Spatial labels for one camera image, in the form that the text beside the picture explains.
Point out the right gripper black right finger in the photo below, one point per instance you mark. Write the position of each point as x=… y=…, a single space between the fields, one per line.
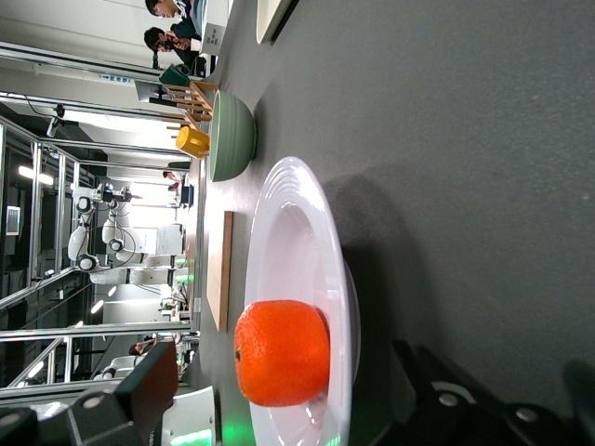
x=455 y=418

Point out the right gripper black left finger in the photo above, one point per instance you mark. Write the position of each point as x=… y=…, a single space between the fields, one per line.
x=116 y=418

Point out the orange fruit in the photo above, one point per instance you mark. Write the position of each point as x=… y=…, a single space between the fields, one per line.
x=283 y=353

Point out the white round plate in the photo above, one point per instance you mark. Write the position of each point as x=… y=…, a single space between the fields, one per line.
x=297 y=241

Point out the wooden cutting board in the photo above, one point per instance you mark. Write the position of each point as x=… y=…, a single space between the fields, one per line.
x=220 y=279

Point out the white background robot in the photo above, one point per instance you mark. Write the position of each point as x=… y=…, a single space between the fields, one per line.
x=76 y=241

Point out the yellow cup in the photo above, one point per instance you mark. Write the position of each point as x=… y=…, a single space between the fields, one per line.
x=191 y=143

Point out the pale green bowl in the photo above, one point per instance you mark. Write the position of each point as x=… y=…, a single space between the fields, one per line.
x=232 y=135

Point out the wooden peg rack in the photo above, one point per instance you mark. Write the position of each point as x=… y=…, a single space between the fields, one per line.
x=197 y=100

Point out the dark green mug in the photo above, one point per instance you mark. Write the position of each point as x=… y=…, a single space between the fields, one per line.
x=173 y=75

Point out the seated person dark clothes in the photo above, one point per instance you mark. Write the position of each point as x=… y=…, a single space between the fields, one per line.
x=179 y=46
x=179 y=7

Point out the white box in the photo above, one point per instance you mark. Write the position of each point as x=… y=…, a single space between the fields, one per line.
x=214 y=39

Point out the cream tray with bear print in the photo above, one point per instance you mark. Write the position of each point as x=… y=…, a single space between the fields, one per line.
x=269 y=18

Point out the aluminium cell frame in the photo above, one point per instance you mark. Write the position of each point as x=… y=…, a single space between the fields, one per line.
x=46 y=332

